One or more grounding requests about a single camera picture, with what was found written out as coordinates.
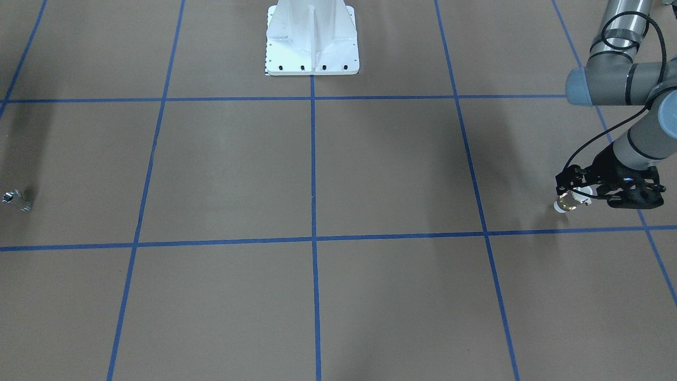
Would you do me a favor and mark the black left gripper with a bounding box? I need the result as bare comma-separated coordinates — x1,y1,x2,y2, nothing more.
555,144,649,195

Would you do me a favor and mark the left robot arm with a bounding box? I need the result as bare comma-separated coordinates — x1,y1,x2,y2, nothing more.
556,1,675,199

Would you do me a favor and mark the chrome elbow pipe fitting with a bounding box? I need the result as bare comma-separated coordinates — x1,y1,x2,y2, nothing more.
2,189,32,211

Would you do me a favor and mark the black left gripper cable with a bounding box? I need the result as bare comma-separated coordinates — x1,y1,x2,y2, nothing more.
562,12,668,199

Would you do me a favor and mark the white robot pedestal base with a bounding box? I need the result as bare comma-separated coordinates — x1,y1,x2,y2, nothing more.
264,1,360,76

